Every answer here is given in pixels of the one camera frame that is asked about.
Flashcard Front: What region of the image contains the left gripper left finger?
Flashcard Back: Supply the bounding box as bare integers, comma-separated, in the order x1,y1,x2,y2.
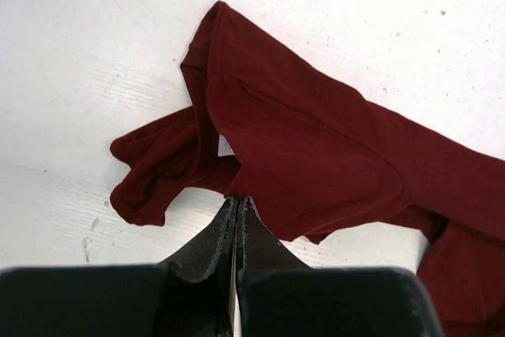
1,197,238,336

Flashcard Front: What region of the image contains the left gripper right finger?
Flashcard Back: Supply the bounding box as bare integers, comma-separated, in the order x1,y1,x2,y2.
236,197,443,336

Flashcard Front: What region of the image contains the dark red t shirt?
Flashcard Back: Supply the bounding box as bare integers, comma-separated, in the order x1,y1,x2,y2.
110,2,504,336

